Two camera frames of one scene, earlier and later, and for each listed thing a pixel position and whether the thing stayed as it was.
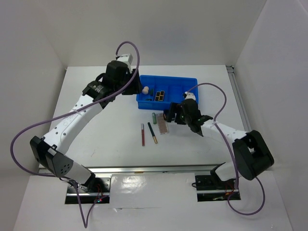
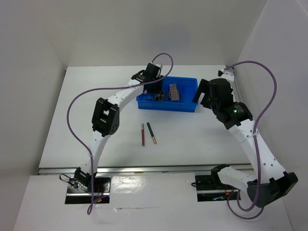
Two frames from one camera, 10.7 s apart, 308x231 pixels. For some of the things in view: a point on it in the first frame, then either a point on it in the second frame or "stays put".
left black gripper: x=136 y=86 -> x=159 y=88
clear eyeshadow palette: x=163 y=124 -> x=173 y=93
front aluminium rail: x=183 y=169 stays put
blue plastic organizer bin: x=163 y=91 stays put
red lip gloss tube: x=143 y=136 stays put
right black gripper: x=176 y=108 -> x=204 y=87
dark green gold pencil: x=152 y=132 stays put
